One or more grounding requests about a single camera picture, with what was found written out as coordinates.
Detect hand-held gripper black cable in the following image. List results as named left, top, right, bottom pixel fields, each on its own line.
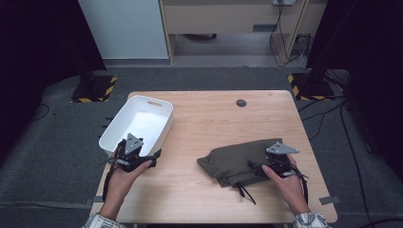
left=289, top=164, right=309, bottom=203
left=102, top=142, right=121, bottom=202

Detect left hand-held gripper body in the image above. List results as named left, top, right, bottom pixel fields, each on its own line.
left=107, top=132, right=148, bottom=174

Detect hanging black cables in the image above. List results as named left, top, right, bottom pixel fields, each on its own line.
left=269, top=1, right=313, bottom=68

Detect olive green shorts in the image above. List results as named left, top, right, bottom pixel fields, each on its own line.
left=196, top=137, right=284, bottom=205

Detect white cabinet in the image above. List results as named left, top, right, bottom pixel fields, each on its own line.
left=78, top=0, right=169, bottom=60

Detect grey tape strip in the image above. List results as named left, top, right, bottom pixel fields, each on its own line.
left=85, top=195, right=106, bottom=207
left=318, top=195, right=341, bottom=206

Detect right hand-held gripper black cable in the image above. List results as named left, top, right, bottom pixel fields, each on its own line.
left=289, top=164, right=309, bottom=203

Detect person's left hand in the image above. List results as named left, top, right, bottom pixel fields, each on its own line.
left=107, top=160, right=153, bottom=207

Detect white plastic basket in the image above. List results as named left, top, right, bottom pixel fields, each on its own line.
left=98, top=94, right=175, bottom=159

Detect black floor cables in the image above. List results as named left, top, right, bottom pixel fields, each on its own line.
left=297, top=70, right=403, bottom=228

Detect person's right hand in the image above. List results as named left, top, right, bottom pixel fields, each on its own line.
left=261, top=155, right=311, bottom=216

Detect black stand base striped edge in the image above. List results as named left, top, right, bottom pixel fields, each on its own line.
left=70, top=63, right=118, bottom=104
left=287, top=67, right=336, bottom=102

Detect light wooden desk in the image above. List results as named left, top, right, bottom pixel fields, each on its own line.
left=158, top=0, right=327, bottom=66

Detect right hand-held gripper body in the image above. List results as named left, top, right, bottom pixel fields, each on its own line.
left=265, top=141, right=300, bottom=179

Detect thin black floor cable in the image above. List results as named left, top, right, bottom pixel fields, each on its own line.
left=27, top=104, right=51, bottom=123

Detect left hand-held gripper black cable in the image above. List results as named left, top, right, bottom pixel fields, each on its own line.
left=102, top=142, right=121, bottom=202

